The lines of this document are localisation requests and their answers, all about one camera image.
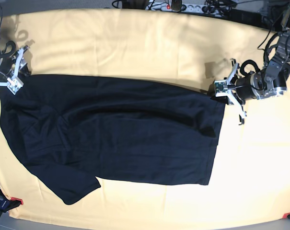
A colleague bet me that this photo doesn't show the black box on floor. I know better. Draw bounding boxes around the black box on floor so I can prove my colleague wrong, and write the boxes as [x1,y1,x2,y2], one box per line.
[227,9,262,27]

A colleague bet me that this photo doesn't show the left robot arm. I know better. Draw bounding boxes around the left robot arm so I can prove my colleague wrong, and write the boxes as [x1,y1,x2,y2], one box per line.
[226,4,290,125]

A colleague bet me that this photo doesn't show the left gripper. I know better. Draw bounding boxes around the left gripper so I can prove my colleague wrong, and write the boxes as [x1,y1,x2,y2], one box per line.
[226,58,261,126]

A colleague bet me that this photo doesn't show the dark navy T-shirt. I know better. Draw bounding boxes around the dark navy T-shirt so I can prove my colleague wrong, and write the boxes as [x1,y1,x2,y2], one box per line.
[0,75,225,205]

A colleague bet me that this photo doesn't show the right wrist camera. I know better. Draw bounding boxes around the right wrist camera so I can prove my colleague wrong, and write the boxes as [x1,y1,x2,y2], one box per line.
[7,77,23,95]

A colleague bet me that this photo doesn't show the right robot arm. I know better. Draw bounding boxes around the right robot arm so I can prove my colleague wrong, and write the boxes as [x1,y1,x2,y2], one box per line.
[0,15,31,94]

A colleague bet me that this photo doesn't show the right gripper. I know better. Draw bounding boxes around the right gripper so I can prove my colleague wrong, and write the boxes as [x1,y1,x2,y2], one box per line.
[0,41,30,87]

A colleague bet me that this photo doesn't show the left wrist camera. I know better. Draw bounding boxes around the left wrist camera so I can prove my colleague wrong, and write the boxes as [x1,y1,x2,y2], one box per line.
[214,80,229,97]

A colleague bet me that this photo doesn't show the white power strip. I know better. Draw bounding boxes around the white power strip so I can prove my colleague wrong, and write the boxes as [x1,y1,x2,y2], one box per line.
[151,1,207,14]

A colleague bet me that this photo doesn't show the yellow table cloth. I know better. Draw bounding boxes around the yellow table cloth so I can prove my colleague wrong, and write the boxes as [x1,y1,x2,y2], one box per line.
[0,9,290,230]

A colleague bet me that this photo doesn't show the black cables on floor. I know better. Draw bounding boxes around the black cables on floor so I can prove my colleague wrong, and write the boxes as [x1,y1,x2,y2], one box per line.
[202,0,232,15]

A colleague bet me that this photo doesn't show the left red-black table clamp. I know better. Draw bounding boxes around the left red-black table clamp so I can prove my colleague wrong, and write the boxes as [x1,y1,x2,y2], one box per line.
[0,190,23,218]

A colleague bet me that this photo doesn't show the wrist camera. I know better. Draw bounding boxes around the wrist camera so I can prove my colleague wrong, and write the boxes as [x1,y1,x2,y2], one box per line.
[214,80,229,97]
[7,77,23,95]

